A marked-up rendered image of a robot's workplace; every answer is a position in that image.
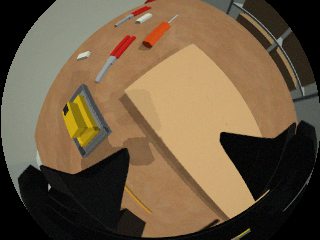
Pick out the small white rectangular block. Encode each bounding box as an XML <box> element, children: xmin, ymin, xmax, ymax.
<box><xmin>136</xmin><ymin>13</ymin><xmax>152</xmax><ymax>24</ymax></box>
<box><xmin>77</xmin><ymin>51</ymin><xmax>91</xmax><ymax>60</ymax></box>

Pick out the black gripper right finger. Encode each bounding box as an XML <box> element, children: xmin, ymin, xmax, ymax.
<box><xmin>219</xmin><ymin>121</ymin><xmax>296</xmax><ymax>201</ymax></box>

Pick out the orange-handled awl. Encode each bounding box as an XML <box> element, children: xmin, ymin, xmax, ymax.
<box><xmin>141</xmin><ymin>15</ymin><xmax>179</xmax><ymax>48</ymax></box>

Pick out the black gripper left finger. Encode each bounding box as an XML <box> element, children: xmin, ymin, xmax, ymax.
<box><xmin>40</xmin><ymin>148</ymin><xmax>129</xmax><ymax>232</ymax></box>

